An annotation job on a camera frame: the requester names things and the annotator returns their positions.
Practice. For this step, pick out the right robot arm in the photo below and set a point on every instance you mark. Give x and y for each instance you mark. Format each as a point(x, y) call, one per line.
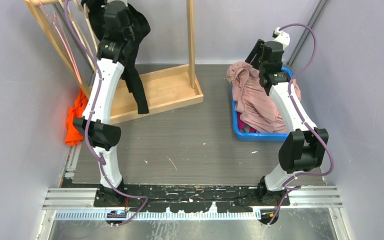
point(304, 147)

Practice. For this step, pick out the wooden clothes rack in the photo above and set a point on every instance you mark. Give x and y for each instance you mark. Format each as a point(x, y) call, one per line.
point(167, 89)

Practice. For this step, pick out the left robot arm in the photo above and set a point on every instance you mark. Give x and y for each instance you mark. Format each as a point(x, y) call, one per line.
point(100, 136)

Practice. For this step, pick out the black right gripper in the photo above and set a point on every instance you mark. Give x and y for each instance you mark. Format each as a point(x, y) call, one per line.
point(258, 46)

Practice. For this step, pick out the orange cloth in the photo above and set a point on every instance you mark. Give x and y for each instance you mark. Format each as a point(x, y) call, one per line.
point(73, 135)

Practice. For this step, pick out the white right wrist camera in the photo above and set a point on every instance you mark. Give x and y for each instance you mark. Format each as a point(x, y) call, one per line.
point(281, 37)

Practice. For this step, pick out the magenta dress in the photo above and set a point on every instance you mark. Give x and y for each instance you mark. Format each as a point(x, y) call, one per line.
point(245, 128)

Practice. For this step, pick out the wooden hanger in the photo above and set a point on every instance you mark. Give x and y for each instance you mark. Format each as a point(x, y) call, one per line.
point(82, 24)

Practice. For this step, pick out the pink pleated garment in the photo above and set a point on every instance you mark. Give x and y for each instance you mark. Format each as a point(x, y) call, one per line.
point(255, 99)

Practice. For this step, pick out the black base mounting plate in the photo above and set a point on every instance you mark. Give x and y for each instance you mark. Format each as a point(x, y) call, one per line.
point(133, 199)

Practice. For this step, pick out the aluminium rail frame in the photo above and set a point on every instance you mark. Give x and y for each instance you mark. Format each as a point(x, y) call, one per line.
point(75, 204)

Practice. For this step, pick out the blue plastic bin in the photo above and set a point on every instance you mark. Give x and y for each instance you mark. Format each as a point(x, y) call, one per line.
point(261, 136)

